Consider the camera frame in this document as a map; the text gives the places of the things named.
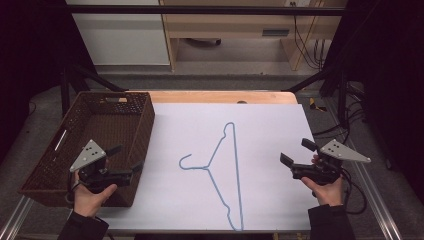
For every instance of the person's right hand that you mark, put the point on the person's right hand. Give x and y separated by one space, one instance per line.
328 194

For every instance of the light wooden desk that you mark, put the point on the light wooden desk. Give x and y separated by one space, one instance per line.
226 23

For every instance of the black metal stand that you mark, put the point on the black metal stand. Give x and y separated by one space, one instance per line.
78 78
333 80

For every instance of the yellow and black tool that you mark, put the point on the yellow and black tool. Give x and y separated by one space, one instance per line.
313 104

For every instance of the black metal frame bar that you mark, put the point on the black metal frame bar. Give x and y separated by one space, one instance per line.
200 9

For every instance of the brown woven basket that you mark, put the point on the brown woven basket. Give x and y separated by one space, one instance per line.
100 123

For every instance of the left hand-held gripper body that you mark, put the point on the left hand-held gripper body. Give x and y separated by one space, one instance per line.
89 155

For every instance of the black object under desk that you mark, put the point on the black object under desk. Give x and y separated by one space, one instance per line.
203 42

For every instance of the white cabinet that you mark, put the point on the white cabinet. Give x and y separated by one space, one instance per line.
123 40

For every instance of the aluminium rail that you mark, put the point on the aluminium rail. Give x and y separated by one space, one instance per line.
15 218
373 196

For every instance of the black curtain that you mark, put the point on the black curtain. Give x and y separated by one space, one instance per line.
390 83
30 50

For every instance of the white table mat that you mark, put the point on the white table mat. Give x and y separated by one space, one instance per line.
266 193

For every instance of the person's left hand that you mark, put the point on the person's left hand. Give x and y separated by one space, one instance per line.
88 201

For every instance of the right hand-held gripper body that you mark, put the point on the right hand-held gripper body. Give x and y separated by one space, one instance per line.
340 152

